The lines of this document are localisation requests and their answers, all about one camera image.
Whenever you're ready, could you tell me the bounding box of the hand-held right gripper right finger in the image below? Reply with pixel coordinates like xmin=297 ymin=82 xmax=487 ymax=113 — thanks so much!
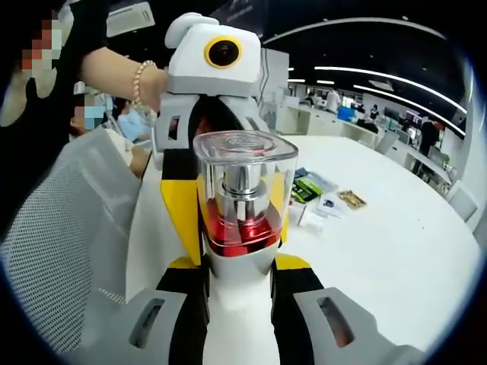
xmin=269 ymin=253 xmax=386 ymax=365

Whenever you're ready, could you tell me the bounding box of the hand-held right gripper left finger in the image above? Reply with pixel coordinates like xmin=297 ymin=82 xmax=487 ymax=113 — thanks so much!
xmin=127 ymin=256 xmax=211 ymax=365

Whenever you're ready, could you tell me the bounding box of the red collar skincare bottle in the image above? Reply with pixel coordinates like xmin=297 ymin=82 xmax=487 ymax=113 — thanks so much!
xmin=192 ymin=130 xmax=300 ymax=365

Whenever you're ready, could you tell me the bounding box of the green black skincare sachet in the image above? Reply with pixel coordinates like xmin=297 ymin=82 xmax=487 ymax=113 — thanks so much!
xmin=291 ymin=167 xmax=339 ymax=205

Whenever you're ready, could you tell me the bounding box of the clear skincare sachet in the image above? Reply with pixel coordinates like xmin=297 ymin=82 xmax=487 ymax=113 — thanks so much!
xmin=315 ymin=193 xmax=348 ymax=221

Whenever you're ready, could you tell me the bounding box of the gold skincare sachet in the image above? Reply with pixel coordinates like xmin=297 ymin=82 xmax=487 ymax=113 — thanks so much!
xmin=336 ymin=189 xmax=368 ymax=210

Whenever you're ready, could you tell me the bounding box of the person's left hand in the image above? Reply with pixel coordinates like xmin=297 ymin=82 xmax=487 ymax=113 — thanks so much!
xmin=139 ymin=66 xmax=171 ymax=112

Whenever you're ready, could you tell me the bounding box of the ceiling air vent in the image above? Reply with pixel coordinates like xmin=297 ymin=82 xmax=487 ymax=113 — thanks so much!
xmin=105 ymin=1 xmax=158 ymax=38

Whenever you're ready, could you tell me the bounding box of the blue plastic bin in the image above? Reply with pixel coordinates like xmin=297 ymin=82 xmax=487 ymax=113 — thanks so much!
xmin=337 ymin=106 xmax=359 ymax=123

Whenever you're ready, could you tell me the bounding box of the white mesh office chair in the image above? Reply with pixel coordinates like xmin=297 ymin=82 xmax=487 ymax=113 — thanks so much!
xmin=0 ymin=129 xmax=146 ymax=357

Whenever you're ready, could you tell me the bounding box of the pearl bracelet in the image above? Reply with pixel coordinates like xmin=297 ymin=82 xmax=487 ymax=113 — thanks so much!
xmin=131 ymin=59 xmax=158 ymax=108

